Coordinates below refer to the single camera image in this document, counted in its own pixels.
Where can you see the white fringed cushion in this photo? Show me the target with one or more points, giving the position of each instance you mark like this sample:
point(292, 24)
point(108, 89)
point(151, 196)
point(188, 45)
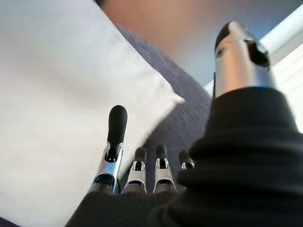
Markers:
point(59, 82)

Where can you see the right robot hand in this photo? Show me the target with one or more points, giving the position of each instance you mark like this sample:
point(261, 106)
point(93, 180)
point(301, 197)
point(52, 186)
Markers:
point(236, 165)

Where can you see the grey fabric armchair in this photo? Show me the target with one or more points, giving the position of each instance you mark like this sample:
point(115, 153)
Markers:
point(180, 113)

